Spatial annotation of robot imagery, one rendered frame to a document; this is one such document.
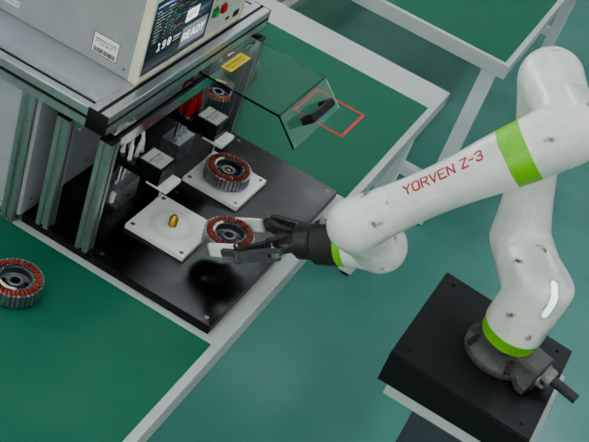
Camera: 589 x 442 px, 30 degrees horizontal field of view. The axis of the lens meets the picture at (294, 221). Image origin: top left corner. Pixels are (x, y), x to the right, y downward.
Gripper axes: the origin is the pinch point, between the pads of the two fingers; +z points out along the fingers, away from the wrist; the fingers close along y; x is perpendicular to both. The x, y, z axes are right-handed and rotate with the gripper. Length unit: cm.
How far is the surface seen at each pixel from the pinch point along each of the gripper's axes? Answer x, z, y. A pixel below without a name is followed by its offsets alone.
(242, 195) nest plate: 1.3, 9.6, -22.6
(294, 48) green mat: -8, 32, -101
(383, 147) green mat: 12, -3, -76
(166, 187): -11.8, 12.5, 1.3
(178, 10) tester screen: -48.6, 2.5, -2.8
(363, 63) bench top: 1, 17, -113
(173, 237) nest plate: -0.5, 12.8, 2.7
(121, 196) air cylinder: -9.6, 24.1, 2.4
